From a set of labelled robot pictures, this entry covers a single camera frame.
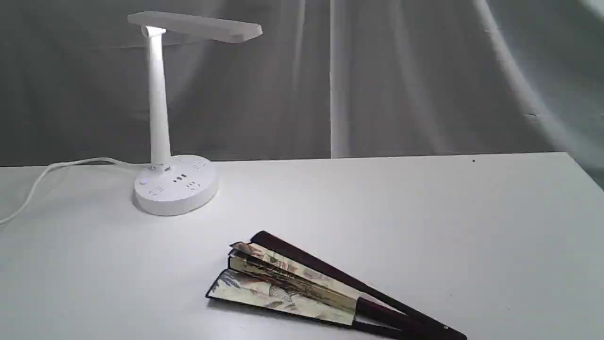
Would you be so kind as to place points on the grey backdrop curtain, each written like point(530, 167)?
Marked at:
point(327, 79)

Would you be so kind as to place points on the painted paper folding fan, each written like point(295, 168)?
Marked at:
point(270, 273)

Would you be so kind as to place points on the white desk lamp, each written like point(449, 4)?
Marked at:
point(174, 185)

